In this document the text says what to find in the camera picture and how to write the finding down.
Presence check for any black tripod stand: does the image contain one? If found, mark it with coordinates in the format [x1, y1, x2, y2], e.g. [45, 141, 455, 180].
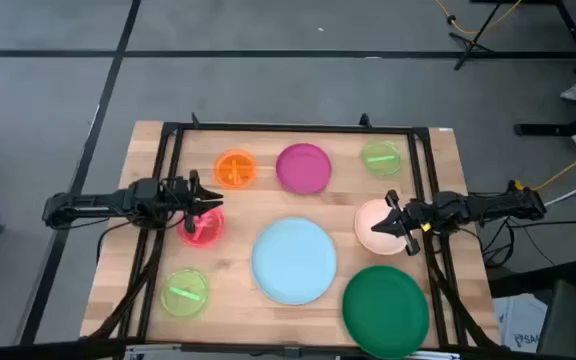
[447, 0, 504, 71]

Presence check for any black metal table frame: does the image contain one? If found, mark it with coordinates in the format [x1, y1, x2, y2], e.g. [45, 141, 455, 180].
[117, 112, 469, 351]

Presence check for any black cable bundle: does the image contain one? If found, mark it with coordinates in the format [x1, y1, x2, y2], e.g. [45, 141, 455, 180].
[85, 224, 162, 344]
[425, 239, 502, 351]

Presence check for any green transparent small plate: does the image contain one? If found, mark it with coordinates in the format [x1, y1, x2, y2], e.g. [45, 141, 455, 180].
[360, 140, 403, 177]

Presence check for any green cup bottom left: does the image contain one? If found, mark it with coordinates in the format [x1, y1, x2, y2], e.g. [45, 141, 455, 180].
[159, 268, 211, 318]

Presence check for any white printed bag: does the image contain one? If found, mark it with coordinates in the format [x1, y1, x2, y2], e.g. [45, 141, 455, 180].
[492, 293, 549, 352]

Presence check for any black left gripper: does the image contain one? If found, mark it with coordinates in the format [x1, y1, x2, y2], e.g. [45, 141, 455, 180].
[160, 169, 225, 235]

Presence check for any light blue large plate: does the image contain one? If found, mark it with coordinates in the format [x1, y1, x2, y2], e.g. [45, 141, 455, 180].
[251, 216, 338, 306]

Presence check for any red transparent small plate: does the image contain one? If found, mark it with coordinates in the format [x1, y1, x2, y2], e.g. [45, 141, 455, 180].
[176, 205, 226, 249]

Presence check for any magenta plastic plate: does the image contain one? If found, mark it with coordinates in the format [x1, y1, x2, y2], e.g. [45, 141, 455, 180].
[275, 142, 333, 196]

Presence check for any dark green large plate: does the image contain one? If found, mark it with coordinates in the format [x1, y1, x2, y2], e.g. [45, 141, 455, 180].
[341, 265, 431, 360]

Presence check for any dark grey bin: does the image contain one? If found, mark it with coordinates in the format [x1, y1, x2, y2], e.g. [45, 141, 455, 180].
[536, 277, 576, 359]

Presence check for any peach plastic plate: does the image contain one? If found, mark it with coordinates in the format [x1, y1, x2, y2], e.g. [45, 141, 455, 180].
[353, 198, 412, 256]

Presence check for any orange transparent small plate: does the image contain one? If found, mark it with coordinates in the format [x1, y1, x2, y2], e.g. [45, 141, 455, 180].
[213, 148, 259, 191]

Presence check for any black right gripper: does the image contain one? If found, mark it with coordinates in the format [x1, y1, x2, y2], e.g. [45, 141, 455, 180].
[371, 189, 437, 257]

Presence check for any yellow cable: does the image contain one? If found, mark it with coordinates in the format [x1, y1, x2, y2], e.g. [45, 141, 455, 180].
[513, 142, 576, 192]
[432, 0, 524, 36]

